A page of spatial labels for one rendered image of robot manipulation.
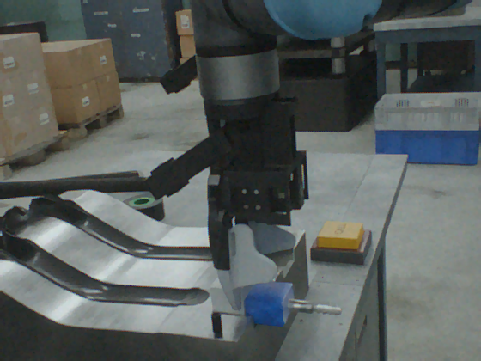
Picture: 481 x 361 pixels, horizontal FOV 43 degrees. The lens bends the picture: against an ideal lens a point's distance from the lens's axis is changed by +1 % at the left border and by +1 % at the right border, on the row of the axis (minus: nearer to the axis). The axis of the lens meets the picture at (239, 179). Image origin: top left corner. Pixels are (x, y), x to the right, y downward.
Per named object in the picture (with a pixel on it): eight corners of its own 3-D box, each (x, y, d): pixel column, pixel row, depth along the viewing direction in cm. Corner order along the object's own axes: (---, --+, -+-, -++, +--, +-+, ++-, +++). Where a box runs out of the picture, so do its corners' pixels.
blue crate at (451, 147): (481, 146, 393) (482, 113, 386) (477, 167, 358) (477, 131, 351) (386, 144, 418) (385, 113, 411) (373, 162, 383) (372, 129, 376)
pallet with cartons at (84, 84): (125, 116, 589) (112, 37, 565) (82, 139, 515) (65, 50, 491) (19, 119, 623) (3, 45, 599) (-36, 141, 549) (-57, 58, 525)
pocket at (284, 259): (295, 274, 77) (294, 248, 76) (284, 296, 72) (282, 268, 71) (262, 272, 78) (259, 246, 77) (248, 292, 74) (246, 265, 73)
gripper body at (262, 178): (289, 235, 55) (280, 106, 52) (204, 229, 59) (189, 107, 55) (310, 204, 62) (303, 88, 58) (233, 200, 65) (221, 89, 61)
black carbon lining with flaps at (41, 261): (249, 260, 78) (242, 192, 75) (198, 330, 64) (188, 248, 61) (30, 243, 91) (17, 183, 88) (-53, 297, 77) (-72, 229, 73)
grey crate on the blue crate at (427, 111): (483, 115, 386) (484, 92, 381) (478, 132, 351) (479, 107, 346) (385, 114, 411) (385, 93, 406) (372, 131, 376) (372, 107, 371)
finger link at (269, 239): (297, 285, 65) (286, 217, 60) (246, 281, 67) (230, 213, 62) (304, 266, 67) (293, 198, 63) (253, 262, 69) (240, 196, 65)
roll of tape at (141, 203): (154, 207, 120) (151, 190, 118) (173, 217, 113) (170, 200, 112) (116, 218, 116) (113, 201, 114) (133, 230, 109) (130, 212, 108)
